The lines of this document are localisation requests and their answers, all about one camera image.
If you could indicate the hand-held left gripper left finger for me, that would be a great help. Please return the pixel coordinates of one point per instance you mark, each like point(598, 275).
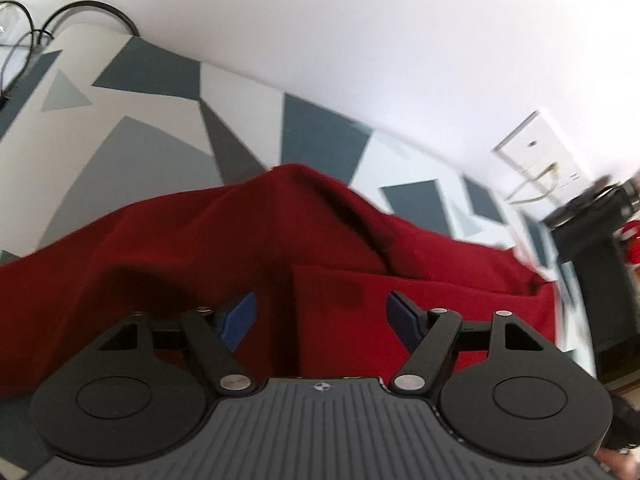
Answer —
point(239, 321)

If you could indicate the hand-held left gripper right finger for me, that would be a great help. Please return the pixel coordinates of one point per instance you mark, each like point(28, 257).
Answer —
point(403, 318)

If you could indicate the dark red garment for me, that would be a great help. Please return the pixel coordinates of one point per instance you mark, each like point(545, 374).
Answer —
point(150, 260)

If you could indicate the person's right forearm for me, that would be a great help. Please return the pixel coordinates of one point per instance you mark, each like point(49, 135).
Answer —
point(621, 425)

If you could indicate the small red object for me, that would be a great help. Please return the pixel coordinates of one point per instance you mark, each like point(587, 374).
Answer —
point(631, 234)

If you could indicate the white wall socket plate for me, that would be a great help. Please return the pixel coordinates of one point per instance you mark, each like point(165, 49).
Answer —
point(542, 157)

